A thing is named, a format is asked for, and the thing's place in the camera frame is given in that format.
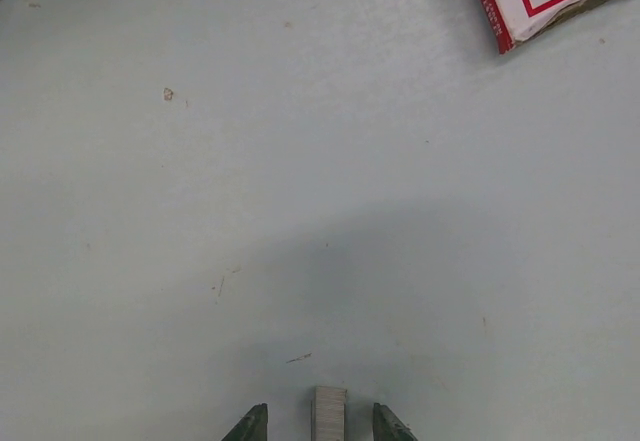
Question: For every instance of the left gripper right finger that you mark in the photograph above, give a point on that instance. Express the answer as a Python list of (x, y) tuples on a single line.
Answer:
[(386, 426)]

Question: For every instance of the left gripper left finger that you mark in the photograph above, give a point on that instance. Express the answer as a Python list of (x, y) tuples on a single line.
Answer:
[(253, 426)]

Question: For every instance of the grey staple strip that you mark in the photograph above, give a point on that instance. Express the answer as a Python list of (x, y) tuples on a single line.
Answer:
[(328, 414)]

